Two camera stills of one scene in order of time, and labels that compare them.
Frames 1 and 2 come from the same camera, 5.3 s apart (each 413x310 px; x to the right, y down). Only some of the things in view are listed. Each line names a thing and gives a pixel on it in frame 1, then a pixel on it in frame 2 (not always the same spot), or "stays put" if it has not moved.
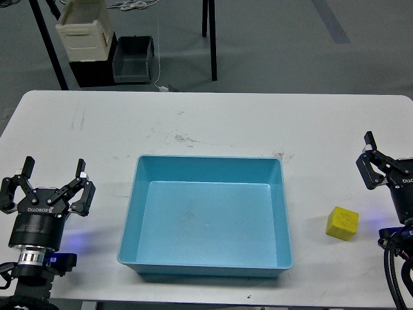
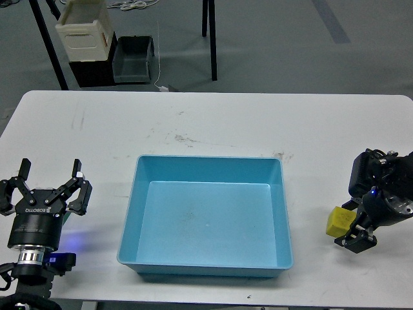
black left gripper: (39, 221) stays put
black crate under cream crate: (96, 73) stays put
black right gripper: (399, 180) → (379, 208)
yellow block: (342, 223) stays put
